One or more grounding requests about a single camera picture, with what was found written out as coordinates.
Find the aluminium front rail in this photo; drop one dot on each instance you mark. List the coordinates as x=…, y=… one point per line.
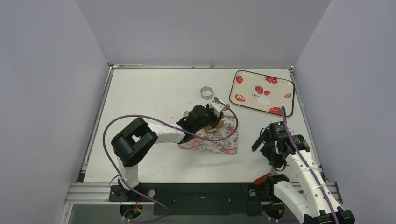
x=98, y=193

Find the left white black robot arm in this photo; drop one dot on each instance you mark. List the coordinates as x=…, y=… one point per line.
x=133, y=142

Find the strawberry pattern tray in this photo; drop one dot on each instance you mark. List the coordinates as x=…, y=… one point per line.
x=248, y=86

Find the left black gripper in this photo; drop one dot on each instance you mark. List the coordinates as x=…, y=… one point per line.
x=215, y=119

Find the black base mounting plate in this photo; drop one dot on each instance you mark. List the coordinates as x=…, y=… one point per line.
x=212, y=199

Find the metal spatula wooden handle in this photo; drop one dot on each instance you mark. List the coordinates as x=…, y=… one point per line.
x=262, y=179

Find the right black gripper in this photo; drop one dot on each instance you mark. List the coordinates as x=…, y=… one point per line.
x=266, y=145

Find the flat round dumpling wrapper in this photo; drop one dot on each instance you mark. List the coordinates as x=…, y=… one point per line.
x=264, y=100

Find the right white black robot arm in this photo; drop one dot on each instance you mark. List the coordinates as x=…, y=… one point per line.
x=316, y=204

